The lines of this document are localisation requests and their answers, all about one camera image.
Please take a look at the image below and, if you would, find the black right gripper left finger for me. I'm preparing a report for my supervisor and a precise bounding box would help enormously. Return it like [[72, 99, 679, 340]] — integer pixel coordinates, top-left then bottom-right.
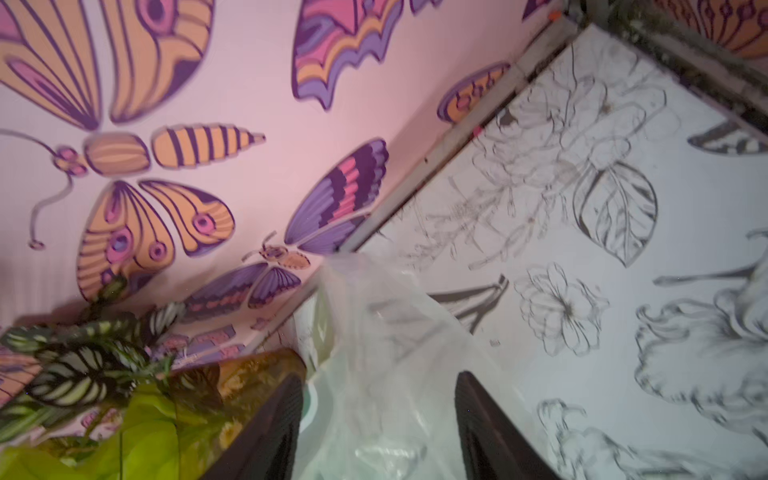
[[203, 374, 303, 480]]

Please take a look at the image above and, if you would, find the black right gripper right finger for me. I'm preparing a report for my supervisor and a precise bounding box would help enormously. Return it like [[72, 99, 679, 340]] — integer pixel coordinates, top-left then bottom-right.
[[454, 371, 559, 480]]

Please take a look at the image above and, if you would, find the potted green leafy plant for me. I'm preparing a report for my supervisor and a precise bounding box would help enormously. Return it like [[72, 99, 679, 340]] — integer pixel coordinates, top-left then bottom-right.
[[1, 278, 306, 479]]

